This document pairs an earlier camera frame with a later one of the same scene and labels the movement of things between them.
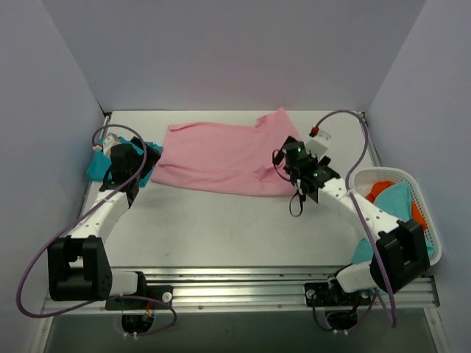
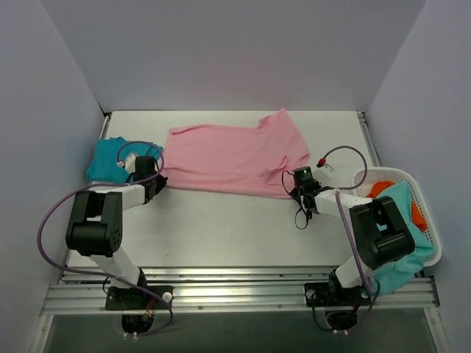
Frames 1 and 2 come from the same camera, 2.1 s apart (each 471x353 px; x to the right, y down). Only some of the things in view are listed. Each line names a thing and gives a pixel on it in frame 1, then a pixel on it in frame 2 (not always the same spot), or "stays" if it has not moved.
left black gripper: x=143 y=158 -> x=160 y=182
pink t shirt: x=237 y=158 stays
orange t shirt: x=377 y=187 stays
